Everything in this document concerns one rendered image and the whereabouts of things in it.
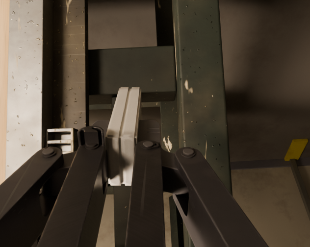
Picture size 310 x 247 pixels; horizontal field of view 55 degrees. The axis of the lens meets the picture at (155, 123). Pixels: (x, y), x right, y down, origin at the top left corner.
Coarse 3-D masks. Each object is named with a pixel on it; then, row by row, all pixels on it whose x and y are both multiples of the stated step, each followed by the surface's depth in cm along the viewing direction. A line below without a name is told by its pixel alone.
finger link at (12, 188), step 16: (32, 160) 13; (48, 160) 13; (16, 176) 12; (32, 176) 12; (48, 176) 12; (0, 192) 11; (16, 192) 11; (32, 192) 11; (0, 208) 10; (16, 208) 10; (32, 208) 11; (48, 208) 13; (0, 224) 10; (16, 224) 10; (32, 224) 12; (0, 240) 10; (16, 240) 11; (32, 240) 12
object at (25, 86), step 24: (24, 0) 43; (48, 0) 45; (24, 24) 43; (48, 24) 44; (24, 48) 42; (48, 48) 44; (24, 72) 42; (48, 72) 44; (24, 96) 41; (48, 96) 43; (24, 120) 41; (48, 120) 43; (24, 144) 40
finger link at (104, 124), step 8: (104, 120) 17; (104, 128) 16; (104, 136) 16; (104, 144) 15; (72, 152) 14; (64, 160) 14; (72, 160) 14; (104, 160) 14; (64, 168) 13; (104, 168) 14; (56, 176) 13; (64, 176) 13; (104, 176) 14; (48, 184) 13; (56, 184) 13; (48, 192) 13; (56, 192) 13
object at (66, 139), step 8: (56, 128) 42; (64, 128) 41; (72, 128) 41; (48, 136) 42; (56, 136) 44; (64, 136) 44; (72, 136) 41; (48, 144) 41; (56, 144) 43; (64, 144) 43; (72, 144) 41; (64, 152) 41
